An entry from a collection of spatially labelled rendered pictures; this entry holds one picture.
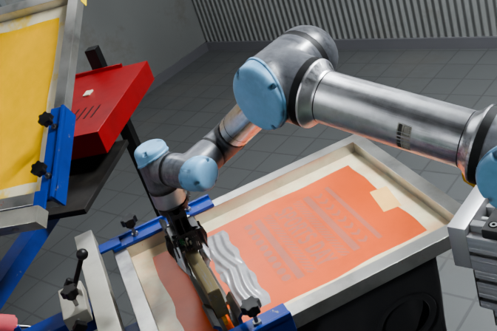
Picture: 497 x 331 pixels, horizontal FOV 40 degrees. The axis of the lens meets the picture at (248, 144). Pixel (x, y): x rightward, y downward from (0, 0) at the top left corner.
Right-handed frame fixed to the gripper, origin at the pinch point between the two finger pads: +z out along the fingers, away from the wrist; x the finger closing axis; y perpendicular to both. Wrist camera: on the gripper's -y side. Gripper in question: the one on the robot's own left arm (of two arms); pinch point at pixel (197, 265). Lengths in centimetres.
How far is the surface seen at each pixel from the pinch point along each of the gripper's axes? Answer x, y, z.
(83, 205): -23, -68, 6
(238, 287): 6.6, 8.9, 4.5
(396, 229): 46.2, 15.1, 4.9
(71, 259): -51, -206, 102
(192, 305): -4.9, 6.6, 5.3
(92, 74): -1, -148, -9
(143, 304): -15.3, 2.5, 1.9
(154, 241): -6.9, -25.0, 4.1
